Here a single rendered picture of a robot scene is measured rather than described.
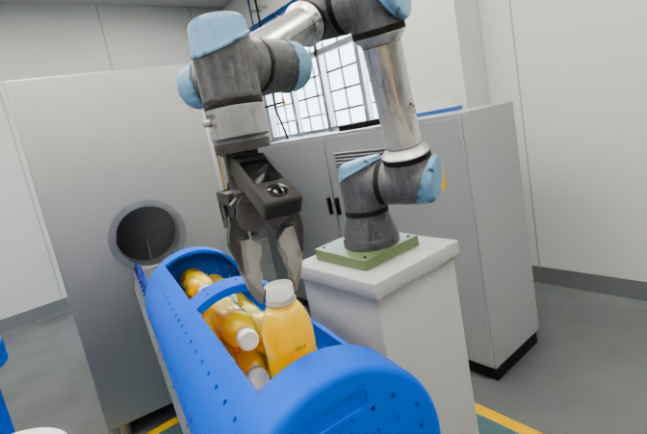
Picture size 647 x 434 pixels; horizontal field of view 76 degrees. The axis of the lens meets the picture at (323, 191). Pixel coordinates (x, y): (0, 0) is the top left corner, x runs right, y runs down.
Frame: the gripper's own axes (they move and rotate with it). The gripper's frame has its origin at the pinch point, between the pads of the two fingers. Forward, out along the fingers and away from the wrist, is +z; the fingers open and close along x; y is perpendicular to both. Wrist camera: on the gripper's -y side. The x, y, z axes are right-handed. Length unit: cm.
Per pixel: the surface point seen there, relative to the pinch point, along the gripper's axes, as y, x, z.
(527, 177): 150, -258, 45
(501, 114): 101, -176, -8
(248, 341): 22.9, 0.0, 16.4
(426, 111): 128, -149, -18
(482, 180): 97, -151, 22
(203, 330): 20.2, 7.7, 10.0
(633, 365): 59, -199, 131
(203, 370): 11.3, 10.2, 12.3
